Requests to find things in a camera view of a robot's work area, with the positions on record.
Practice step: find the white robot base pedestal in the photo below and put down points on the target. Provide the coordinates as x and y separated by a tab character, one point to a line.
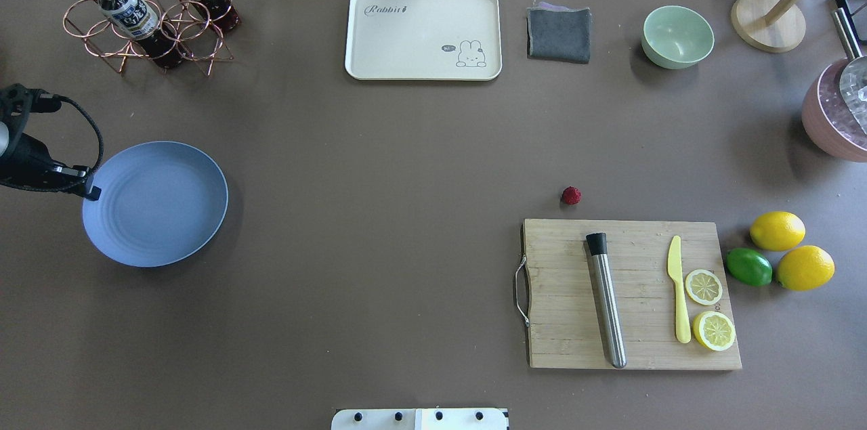
422	418

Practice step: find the small red strawberry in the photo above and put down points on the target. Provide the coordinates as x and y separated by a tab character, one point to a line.
571	196

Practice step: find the whole yellow lemon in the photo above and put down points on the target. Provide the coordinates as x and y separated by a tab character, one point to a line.
805	268
777	231

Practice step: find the dark drink bottle middle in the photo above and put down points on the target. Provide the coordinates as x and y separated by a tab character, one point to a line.
141	23

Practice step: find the whole yellow lemon upper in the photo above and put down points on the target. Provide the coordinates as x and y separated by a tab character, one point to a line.
805	268

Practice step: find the lemon half slice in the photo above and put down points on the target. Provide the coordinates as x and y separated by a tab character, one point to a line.
714	330
703	287

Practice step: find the copper wire bottle rack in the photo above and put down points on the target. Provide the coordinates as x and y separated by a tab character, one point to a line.
200	42

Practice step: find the cream rabbit tray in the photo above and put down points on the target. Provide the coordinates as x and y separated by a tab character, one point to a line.
424	40

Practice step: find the grey folded cloth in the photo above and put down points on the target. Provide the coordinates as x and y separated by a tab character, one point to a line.
559	33

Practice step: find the lemon half slice upper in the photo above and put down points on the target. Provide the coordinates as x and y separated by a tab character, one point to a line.
714	330

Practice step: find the green lime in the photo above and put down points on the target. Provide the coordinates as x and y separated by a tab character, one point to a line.
749	266

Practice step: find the wooden stand round base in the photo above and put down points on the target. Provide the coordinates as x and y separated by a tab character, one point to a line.
769	25

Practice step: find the blue plastic plate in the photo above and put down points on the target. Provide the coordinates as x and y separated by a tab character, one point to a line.
159	203

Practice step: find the yellow plastic knife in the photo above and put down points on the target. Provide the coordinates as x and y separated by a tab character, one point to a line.
675	273

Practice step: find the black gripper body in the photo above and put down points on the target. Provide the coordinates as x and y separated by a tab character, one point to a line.
26	162

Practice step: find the steel muddler black tip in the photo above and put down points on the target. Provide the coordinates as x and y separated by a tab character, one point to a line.
598	248

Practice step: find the whole yellow lemon lower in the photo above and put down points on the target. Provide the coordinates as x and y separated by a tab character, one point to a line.
777	231

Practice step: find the light green bowl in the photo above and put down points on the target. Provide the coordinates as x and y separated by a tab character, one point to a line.
676	37

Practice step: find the pink bowl with ice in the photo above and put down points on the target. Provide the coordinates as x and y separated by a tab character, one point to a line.
827	119

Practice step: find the lemon half slice lower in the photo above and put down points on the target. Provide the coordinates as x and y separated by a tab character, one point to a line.
703	287

